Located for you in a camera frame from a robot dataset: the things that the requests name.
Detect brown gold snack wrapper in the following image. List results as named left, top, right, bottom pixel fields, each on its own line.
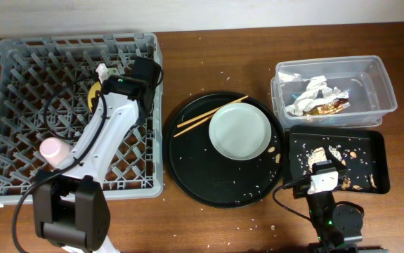
left=304, top=98, right=350, bottom=116

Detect white paper napkin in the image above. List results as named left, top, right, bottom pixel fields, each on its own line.
left=284, top=75, right=349, bottom=117

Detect yellow plastic bowl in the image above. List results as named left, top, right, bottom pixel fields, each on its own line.
left=87, top=82, right=101, bottom=113

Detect pink plastic cup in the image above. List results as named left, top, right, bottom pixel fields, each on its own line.
left=39, top=137, right=71, bottom=167

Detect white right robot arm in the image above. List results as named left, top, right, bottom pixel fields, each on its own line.
left=272, top=160, right=388, bottom=253

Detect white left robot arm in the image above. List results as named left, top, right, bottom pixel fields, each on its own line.
left=11, top=56, right=164, bottom=252

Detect black rectangular food-waste tray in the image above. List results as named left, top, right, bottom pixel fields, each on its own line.
left=283, top=125, right=390, bottom=194

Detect clear plastic waste bin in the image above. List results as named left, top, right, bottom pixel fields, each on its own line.
left=271, top=56, right=398, bottom=129

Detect grey plastic dishwasher rack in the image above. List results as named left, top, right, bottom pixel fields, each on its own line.
left=0, top=33, right=162, bottom=207

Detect pile of food scraps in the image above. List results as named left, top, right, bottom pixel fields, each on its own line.
left=304, top=146, right=364, bottom=191

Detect grey round plate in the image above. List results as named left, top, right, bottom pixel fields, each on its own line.
left=209, top=103, right=272, bottom=161

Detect round black tray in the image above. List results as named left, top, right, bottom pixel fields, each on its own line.
left=163, top=91, right=289, bottom=208

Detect lower wooden chopstick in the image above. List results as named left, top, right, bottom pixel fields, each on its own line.
left=174, top=115, right=213, bottom=138

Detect wooden chopstick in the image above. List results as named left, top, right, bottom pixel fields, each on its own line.
left=174, top=115, right=213, bottom=138
left=177, top=95, right=249, bottom=128

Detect upper wooden chopstick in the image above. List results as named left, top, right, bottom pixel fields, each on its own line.
left=177, top=95, right=249, bottom=128

